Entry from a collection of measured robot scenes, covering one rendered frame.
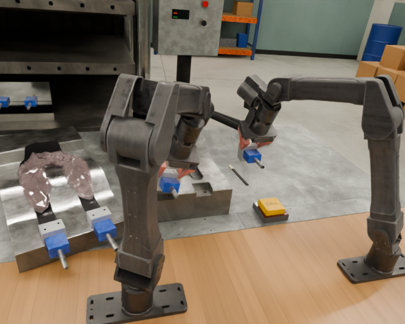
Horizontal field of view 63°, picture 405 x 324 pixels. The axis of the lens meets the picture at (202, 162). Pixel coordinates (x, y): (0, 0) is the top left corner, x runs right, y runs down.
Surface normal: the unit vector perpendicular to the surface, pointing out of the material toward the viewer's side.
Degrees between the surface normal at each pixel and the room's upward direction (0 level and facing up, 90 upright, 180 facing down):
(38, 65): 90
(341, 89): 87
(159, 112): 49
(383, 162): 94
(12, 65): 90
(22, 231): 0
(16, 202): 29
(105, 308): 0
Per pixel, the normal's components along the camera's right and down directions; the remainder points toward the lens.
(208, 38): 0.29, 0.49
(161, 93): -0.17, -0.24
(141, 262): -0.31, 0.49
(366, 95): -0.67, 0.31
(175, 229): 0.09, -0.87
